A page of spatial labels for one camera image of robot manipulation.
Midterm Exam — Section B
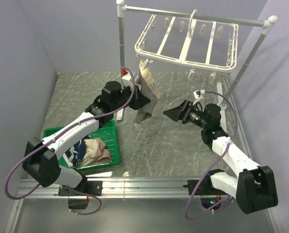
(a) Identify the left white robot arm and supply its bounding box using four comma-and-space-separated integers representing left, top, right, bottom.
22, 81, 150, 195

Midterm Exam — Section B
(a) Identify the grey white garment rack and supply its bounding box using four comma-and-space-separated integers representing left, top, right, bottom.
116, 0, 278, 121

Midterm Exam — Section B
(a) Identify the taupe beige underwear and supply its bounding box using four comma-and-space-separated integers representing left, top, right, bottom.
135, 58, 161, 124

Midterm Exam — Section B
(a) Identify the green plastic tray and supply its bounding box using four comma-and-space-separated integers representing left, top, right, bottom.
42, 119, 121, 170

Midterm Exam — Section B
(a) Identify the navy white underwear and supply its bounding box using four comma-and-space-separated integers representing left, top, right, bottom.
63, 139, 86, 167

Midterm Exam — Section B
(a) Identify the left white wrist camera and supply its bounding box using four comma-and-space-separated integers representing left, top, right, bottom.
121, 69, 133, 88

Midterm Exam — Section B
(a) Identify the aluminium rail base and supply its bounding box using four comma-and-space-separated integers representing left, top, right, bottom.
14, 174, 283, 233

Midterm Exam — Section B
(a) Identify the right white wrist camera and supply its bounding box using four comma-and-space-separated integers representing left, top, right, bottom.
193, 89, 205, 105

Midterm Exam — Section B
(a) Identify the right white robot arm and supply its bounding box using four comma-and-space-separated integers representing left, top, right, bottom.
164, 100, 278, 214

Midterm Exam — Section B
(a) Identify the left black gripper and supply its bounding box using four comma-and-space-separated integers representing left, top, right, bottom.
112, 83, 151, 112

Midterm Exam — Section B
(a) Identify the white clip drying hanger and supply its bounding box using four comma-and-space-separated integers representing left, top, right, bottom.
134, 14, 239, 73

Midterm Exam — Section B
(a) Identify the beige pink underwear pile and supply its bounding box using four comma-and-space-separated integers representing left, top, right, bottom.
79, 138, 112, 167

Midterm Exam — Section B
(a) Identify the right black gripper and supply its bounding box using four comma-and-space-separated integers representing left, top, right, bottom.
164, 100, 209, 130

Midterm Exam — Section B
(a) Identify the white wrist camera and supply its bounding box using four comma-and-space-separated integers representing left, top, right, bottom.
193, 89, 205, 105
121, 69, 133, 88

